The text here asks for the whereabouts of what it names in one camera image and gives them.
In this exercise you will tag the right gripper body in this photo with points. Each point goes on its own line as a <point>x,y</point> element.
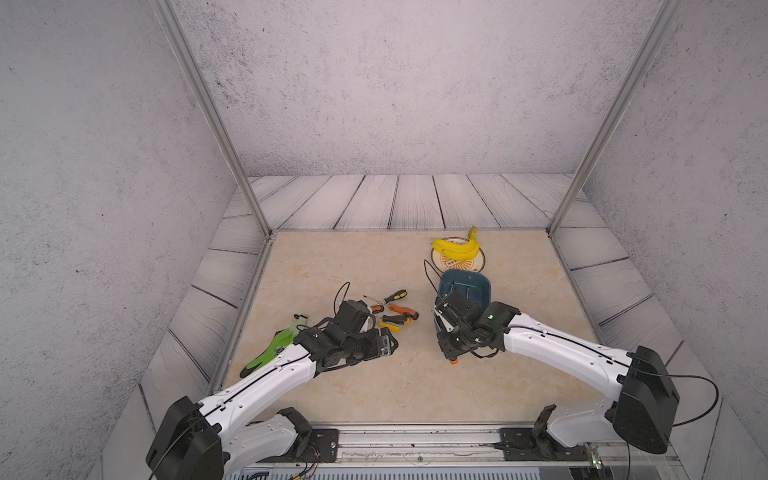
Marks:
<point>454,341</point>

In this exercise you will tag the yellow banana bunch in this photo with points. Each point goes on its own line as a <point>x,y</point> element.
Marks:
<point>459,252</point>

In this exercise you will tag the aluminium frame post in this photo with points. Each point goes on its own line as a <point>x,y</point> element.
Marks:
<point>174,33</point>
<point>659,29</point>

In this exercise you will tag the left aluminium frame post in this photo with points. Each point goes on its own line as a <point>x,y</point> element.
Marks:
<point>174,33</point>

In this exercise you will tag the aluminium front rail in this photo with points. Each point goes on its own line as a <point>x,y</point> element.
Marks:
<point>458,452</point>

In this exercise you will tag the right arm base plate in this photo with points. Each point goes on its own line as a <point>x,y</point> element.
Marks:
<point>523,444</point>

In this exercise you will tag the right aluminium frame post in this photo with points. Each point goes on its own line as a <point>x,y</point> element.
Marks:
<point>659,29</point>

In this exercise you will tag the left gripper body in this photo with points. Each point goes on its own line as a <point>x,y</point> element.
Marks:
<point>361,348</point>

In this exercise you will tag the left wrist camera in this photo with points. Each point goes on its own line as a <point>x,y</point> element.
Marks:
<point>386,345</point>

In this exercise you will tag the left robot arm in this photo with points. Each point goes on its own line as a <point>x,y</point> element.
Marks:
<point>219,435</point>

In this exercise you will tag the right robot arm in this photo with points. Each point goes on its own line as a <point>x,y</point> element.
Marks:
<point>638,400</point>

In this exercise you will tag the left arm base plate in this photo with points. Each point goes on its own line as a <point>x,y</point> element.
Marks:
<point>317,445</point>

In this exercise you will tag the teal storage box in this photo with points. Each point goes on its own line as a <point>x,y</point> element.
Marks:
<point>473,285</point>

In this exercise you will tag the black yellow small screwdriver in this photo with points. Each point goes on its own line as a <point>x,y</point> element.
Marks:
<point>397,295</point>

